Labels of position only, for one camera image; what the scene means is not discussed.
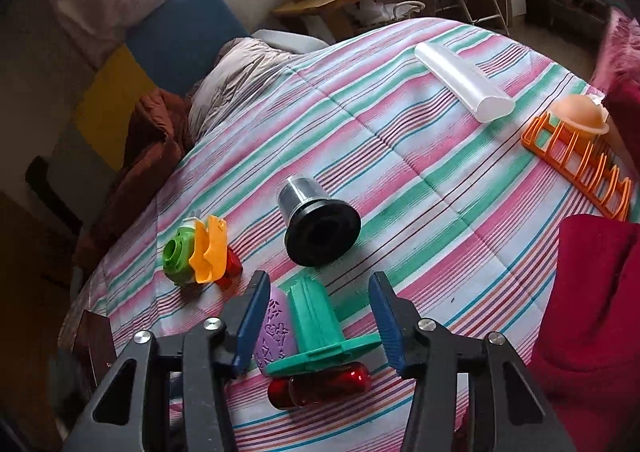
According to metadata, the teal plastic toy piece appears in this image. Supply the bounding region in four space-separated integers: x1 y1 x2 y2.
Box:
265 277 383 378

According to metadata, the orange plastic rack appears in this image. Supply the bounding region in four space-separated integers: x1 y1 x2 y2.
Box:
521 112 633 223

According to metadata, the pink fuzzy blanket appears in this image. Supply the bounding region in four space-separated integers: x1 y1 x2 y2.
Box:
590 6 640 143

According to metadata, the peach silicone cup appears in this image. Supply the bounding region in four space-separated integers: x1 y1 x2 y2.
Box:
549 94 610 141

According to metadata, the red cloth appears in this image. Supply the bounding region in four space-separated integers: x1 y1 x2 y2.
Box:
460 214 640 452

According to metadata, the brown blanket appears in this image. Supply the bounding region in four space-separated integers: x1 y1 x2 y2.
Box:
72 89 196 277

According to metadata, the small red toy piece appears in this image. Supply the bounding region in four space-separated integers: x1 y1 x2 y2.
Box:
216 248 244 289

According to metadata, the blue headboard cushion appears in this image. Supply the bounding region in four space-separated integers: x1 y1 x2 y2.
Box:
125 0 251 97

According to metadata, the white plastic bag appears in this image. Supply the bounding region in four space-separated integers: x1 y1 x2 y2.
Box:
357 0 426 25

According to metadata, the grey headboard cushion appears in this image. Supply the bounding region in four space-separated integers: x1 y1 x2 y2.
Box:
45 124 126 213

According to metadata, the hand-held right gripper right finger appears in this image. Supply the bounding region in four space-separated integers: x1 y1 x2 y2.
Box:
368 271 578 452

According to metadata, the striped bed sheet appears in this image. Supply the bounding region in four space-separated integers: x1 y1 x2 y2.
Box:
57 16 626 452

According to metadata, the green toy piece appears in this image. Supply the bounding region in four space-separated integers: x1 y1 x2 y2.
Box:
162 216 202 287

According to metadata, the dark brown tray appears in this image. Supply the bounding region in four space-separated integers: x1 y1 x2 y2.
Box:
75 310 118 383

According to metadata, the black funnel with metal cup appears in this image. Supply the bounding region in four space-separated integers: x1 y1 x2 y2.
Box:
278 176 362 267

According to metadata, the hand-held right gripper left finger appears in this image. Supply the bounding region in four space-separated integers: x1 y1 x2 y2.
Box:
60 270 272 452

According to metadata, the yellow plastic toy piece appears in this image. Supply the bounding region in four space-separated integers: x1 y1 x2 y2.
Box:
190 215 228 283

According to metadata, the beige quilt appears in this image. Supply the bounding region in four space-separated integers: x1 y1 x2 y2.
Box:
187 36 326 143

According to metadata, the red translucent cylinder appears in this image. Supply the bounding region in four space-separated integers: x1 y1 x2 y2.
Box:
267 362 372 409

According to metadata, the yellow headboard cushion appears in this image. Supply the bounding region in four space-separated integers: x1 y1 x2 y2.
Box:
72 44 161 173

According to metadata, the lilac patterned toy piece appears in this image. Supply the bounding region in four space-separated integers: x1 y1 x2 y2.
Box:
253 285 297 377

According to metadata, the white translucent case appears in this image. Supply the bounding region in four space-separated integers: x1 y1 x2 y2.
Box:
415 42 516 124

